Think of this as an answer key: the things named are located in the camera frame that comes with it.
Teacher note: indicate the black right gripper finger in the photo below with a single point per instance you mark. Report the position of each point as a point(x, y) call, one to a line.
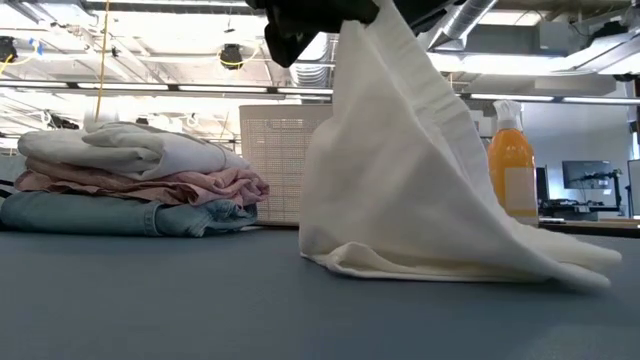
point(300, 25)

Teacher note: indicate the pink garment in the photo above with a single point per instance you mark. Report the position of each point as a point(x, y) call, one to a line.
point(200, 187)

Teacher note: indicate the small white cloth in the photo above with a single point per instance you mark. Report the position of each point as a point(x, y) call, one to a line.
point(400, 200)

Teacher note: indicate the white garment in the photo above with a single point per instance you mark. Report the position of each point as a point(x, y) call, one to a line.
point(140, 150)

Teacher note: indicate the light blue denim jeans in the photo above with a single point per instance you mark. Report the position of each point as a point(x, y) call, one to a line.
point(100, 215)

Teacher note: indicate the monitor showing robot arm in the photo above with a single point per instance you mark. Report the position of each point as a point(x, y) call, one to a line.
point(585, 174)

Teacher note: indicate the white perforated laundry bin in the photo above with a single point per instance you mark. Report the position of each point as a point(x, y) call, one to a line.
point(280, 165)

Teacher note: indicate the long ceiling light bar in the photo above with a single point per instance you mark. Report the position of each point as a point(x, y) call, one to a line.
point(200, 89)

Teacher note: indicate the orange spray bottle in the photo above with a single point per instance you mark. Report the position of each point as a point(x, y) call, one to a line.
point(512, 170)

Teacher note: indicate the silver ventilation duct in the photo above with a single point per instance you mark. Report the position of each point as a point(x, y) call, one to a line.
point(465, 17)

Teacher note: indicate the wide ribbed silver duct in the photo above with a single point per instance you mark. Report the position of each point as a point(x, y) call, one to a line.
point(312, 65)

